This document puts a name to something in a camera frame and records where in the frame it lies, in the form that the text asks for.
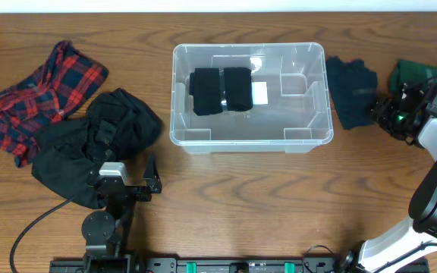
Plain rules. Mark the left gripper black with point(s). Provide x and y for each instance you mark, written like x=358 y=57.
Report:
x=130 y=192

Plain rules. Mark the clear plastic storage bin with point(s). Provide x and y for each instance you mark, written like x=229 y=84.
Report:
x=297 y=118

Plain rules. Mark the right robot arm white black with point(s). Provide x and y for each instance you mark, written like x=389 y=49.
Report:
x=404 y=247

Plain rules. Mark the black cloth bundle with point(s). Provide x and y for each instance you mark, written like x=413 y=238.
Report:
x=214 y=90

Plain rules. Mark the white label in bin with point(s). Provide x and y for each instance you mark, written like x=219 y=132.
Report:
x=260 y=93

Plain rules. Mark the dark green cloth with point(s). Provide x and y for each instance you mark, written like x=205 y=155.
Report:
x=410 y=73

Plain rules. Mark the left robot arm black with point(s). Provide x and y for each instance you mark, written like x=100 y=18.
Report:
x=105 y=231

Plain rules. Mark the black crumpled garment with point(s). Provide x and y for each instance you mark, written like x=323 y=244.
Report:
x=117 y=126

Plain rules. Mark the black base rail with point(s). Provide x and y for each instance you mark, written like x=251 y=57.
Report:
x=134 y=264

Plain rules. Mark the red navy plaid shirt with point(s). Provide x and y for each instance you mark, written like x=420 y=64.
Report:
x=54 y=91

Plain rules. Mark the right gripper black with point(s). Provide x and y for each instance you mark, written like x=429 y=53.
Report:
x=381 y=110

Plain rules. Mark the dark navy cloth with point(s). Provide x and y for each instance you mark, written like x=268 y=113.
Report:
x=353 y=87

